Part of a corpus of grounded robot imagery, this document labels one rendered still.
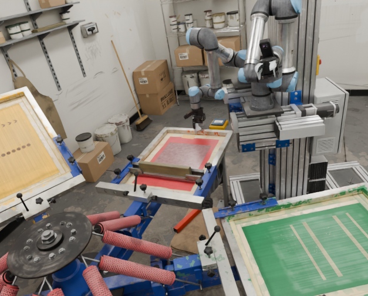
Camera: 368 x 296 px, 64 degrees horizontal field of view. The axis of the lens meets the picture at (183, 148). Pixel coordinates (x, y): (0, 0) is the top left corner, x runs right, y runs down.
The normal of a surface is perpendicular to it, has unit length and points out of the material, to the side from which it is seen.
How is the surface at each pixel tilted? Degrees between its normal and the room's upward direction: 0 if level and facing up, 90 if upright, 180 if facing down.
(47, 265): 0
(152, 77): 89
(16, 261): 0
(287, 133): 90
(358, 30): 90
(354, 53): 90
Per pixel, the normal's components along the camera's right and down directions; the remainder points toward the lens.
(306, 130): 0.00, 0.51
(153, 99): -0.39, 0.52
